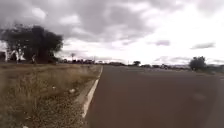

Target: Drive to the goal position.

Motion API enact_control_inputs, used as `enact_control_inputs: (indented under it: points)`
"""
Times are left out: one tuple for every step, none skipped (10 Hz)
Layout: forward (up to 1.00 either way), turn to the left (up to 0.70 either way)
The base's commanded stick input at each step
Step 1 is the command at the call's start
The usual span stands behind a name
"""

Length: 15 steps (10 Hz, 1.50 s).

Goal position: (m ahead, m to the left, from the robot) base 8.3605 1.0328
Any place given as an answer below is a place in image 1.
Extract distant small tree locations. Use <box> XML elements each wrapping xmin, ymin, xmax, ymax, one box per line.
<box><xmin>132</xmin><ymin>60</ymin><xmax>142</xmax><ymax>67</ymax></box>

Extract grey asphalt road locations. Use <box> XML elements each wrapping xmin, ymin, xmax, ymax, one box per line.
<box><xmin>83</xmin><ymin>64</ymin><xmax>224</xmax><ymax>128</ymax></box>

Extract large dark tree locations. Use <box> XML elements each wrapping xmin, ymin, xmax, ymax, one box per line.
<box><xmin>1</xmin><ymin>23</ymin><xmax>64</xmax><ymax>64</ymax></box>

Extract dry grass verge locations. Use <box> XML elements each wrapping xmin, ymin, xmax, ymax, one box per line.
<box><xmin>0</xmin><ymin>62</ymin><xmax>103</xmax><ymax>128</ymax></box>

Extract small dark tree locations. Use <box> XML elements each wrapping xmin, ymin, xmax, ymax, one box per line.
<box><xmin>188</xmin><ymin>55</ymin><xmax>208</xmax><ymax>71</ymax></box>

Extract grass strip beyond road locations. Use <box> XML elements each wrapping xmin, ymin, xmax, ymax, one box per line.
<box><xmin>194</xmin><ymin>65</ymin><xmax>224</xmax><ymax>76</ymax></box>

